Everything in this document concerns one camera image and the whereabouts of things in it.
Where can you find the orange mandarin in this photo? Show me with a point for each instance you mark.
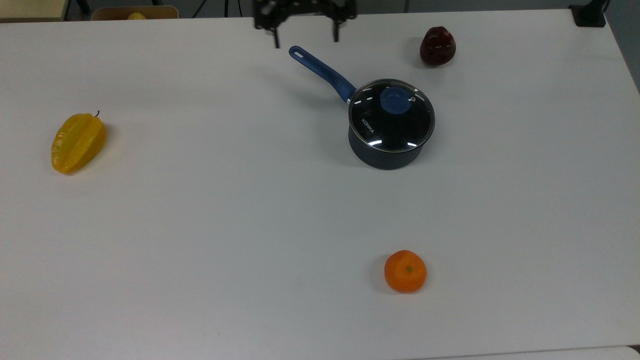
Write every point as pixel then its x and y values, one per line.
pixel 405 271

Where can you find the glass lid with blue knob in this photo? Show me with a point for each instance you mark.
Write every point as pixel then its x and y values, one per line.
pixel 391 116

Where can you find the yellow starfruit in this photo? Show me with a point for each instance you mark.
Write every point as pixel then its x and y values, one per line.
pixel 77 142

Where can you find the dark red apple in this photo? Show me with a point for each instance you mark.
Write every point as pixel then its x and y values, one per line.
pixel 437 47

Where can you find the wooden side table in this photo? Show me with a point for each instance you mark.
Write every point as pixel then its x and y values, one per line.
pixel 30 9

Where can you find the black clamp mount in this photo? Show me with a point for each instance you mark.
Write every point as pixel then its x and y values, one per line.
pixel 589 15

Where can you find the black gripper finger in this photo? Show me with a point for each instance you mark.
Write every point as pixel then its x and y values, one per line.
pixel 277 39
pixel 336 32

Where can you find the beige box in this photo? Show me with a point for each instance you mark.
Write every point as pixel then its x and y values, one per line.
pixel 107 13

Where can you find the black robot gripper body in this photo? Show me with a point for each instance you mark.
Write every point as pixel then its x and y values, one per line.
pixel 305 7

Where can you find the yellow fruit in box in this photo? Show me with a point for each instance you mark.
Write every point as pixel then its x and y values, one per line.
pixel 136 16

